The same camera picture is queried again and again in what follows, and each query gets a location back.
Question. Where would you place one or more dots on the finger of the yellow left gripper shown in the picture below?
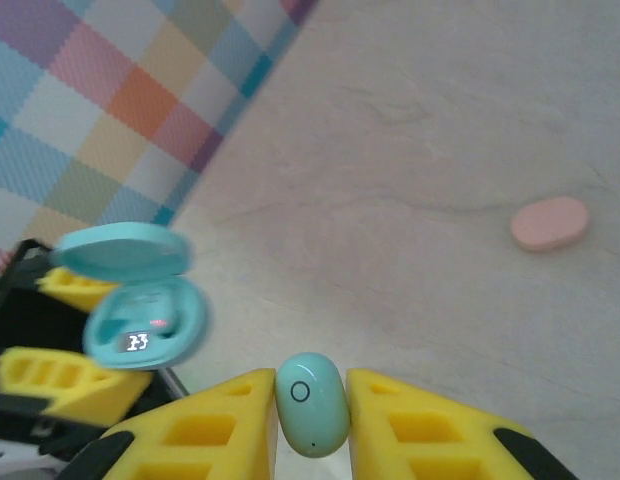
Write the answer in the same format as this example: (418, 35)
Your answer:
(65, 380)
(75, 290)

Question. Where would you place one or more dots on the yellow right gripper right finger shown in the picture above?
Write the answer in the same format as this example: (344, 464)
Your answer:
(420, 440)

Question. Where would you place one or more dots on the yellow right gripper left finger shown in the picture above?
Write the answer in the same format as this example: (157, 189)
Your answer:
(200, 440)

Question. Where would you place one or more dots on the teal earbud charging case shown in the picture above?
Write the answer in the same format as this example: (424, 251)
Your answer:
(115, 260)

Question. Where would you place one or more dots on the pink earbud charging case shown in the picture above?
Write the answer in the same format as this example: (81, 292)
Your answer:
(550, 224)

